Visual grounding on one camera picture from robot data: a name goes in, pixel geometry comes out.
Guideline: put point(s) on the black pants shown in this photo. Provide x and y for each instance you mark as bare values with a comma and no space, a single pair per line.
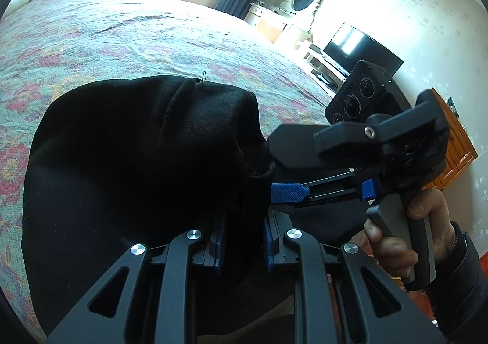
120,162

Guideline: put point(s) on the white tv stand shelf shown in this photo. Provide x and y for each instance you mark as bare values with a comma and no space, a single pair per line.
314,62

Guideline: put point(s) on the black flat television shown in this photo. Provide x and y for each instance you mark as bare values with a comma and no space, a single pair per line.
349,45

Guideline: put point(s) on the cream vanity dresser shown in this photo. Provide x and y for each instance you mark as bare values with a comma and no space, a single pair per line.
276,26

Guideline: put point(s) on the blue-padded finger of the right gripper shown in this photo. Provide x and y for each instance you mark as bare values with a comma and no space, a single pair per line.
323,191

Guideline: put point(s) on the right human hand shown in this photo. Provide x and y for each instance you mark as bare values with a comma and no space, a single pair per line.
393,254

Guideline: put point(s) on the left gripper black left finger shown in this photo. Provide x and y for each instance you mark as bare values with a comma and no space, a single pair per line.
168,294

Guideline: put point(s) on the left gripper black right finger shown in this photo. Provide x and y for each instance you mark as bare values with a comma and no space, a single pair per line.
340,294

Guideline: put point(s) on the right forearm dark sleeve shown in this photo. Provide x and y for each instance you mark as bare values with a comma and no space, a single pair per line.
458,295

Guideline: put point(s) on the black camera box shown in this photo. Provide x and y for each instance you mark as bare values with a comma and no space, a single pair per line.
368,90

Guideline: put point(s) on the floral green bedspread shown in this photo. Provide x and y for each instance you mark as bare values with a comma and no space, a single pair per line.
49,47

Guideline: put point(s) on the orange wooden cabinet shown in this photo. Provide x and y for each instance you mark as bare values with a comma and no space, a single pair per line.
460,150

